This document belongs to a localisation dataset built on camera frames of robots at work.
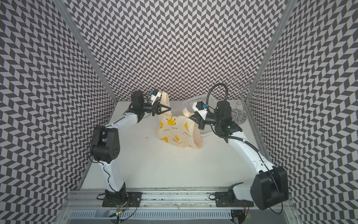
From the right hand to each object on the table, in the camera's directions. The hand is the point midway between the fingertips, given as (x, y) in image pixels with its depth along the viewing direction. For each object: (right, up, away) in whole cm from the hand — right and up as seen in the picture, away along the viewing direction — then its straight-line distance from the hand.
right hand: (188, 117), depth 72 cm
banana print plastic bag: (-4, -8, +4) cm, 10 cm away
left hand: (-11, +4, +9) cm, 15 cm away
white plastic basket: (0, +9, +36) cm, 37 cm away
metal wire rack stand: (+37, +17, +11) cm, 42 cm away
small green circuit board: (-34, -44, -5) cm, 56 cm away
